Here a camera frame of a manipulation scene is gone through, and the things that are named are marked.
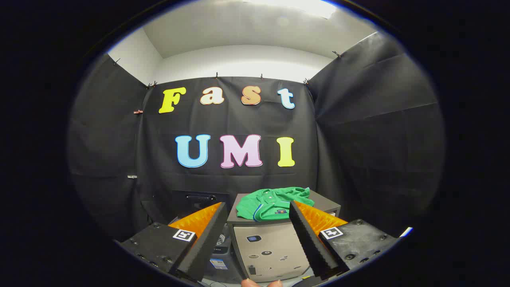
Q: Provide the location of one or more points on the green polo shirt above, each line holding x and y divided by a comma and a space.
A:
271, 201

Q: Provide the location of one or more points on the grey washing machine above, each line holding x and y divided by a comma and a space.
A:
197, 199

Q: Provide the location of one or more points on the black backdrop cloth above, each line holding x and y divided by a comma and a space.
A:
239, 119

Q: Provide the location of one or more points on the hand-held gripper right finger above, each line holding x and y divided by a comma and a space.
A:
308, 239

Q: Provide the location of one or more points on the grey cabinet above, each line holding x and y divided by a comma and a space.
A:
271, 243

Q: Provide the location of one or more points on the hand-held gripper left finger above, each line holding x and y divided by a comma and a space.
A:
209, 239

